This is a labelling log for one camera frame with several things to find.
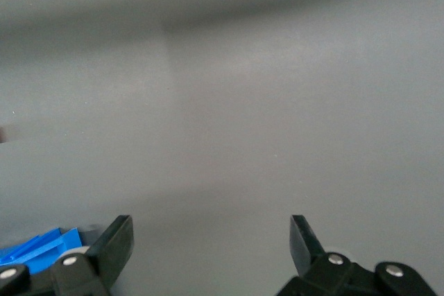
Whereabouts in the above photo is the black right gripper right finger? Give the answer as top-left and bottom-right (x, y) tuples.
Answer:
(275, 214), (438, 296)

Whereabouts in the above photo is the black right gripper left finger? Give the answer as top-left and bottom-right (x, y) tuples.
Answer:
(0, 214), (134, 296)

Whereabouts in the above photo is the blue plastic bin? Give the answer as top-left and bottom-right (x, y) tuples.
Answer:
(0, 227), (84, 276)

